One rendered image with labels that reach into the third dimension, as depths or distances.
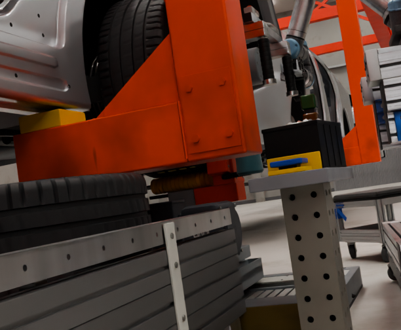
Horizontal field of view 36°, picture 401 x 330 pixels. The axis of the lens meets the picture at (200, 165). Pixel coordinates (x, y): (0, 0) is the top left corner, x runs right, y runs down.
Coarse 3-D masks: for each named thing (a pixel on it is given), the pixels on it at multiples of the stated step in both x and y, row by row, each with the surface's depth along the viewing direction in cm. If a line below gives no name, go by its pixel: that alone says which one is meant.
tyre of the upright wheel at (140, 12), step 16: (128, 0) 216; (144, 0) 209; (160, 0) 204; (112, 16) 208; (128, 16) 205; (144, 16) 202; (160, 16) 200; (112, 32) 203; (128, 32) 201; (144, 32) 199; (160, 32) 197; (112, 48) 201; (128, 48) 198; (144, 48) 197; (112, 64) 200; (128, 64) 198; (112, 80) 200; (128, 80) 198; (112, 96) 200; (160, 176) 225
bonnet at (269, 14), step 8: (240, 0) 547; (248, 0) 545; (256, 0) 543; (264, 0) 539; (272, 0) 538; (240, 8) 551; (256, 8) 547; (264, 8) 543; (272, 8) 543; (264, 16) 548; (272, 16) 546; (280, 32) 552
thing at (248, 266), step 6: (258, 258) 240; (240, 264) 232; (246, 264) 239; (252, 264) 228; (258, 264) 235; (240, 270) 214; (246, 270) 220; (252, 270) 227; (258, 270) 234; (246, 276) 219; (252, 276) 226; (258, 276) 232; (246, 282) 218; (252, 282) 224; (246, 288) 217
